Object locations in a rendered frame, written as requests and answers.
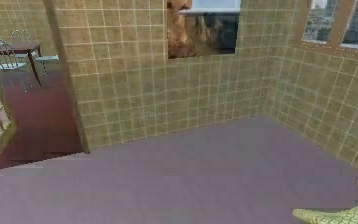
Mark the brown framed window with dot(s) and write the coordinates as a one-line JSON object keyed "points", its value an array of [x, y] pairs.
{"points": [[337, 25]]}

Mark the dark red wooden table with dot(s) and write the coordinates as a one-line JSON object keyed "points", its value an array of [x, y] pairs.
{"points": [[23, 46]]}

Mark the yellow green patterned cloth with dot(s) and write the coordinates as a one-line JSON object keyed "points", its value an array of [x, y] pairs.
{"points": [[347, 213]]}

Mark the pale blue metal chair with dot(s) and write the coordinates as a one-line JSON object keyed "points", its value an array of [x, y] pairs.
{"points": [[45, 57], [5, 63]]}

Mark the brown framed wall picture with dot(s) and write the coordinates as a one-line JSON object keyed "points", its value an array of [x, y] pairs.
{"points": [[200, 33]]}

